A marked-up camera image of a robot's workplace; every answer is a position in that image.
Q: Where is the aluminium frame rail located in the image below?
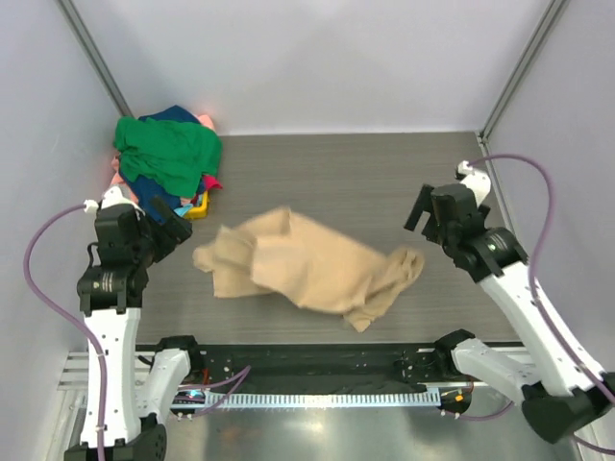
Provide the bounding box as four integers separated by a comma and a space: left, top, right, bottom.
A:
57, 346, 529, 391

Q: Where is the left aluminium corner post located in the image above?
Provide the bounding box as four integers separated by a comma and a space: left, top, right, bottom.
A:
56, 0, 134, 116

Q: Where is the yellow plastic bin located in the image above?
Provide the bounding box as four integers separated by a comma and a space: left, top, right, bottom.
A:
184, 192, 209, 220

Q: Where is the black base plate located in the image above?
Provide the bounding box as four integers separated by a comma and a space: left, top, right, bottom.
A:
143, 343, 481, 393

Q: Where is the light blue cloth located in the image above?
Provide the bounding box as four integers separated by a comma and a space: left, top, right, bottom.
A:
174, 203, 194, 217

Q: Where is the white slotted cable duct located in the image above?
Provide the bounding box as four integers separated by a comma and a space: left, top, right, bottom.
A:
219, 388, 441, 410

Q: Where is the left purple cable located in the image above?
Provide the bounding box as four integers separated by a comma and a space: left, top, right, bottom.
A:
23, 204, 108, 461

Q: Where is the pink t shirt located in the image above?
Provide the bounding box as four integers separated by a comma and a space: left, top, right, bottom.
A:
110, 114, 215, 203

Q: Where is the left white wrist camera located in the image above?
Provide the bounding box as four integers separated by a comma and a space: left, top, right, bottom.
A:
84, 185, 144, 214

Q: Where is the green t shirt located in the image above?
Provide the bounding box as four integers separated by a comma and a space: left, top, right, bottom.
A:
113, 117, 223, 198

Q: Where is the beige t shirt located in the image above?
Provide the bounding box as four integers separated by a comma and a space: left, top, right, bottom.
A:
193, 206, 425, 332

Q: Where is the navy blue t shirt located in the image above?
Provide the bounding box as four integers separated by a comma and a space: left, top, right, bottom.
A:
119, 106, 200, 213

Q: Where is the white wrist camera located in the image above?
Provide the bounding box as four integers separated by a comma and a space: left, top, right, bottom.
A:
84, 185, 144, 214
455, 160, 492, 206

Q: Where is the aluminium corner post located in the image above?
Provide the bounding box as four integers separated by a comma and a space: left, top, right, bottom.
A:
56, 0, 134, 116
478, 0, 573, 145

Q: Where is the right aluminium corner post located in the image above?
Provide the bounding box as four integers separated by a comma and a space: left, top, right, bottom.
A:
478, 0, 573, 145

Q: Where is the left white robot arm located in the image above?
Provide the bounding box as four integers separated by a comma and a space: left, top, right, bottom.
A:
63, 186, 204, 460

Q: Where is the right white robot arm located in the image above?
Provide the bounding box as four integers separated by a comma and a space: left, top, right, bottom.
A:
405, 183, 614, 444

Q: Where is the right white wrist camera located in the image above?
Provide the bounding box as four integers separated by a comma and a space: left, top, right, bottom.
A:
455, 160, 492, 206

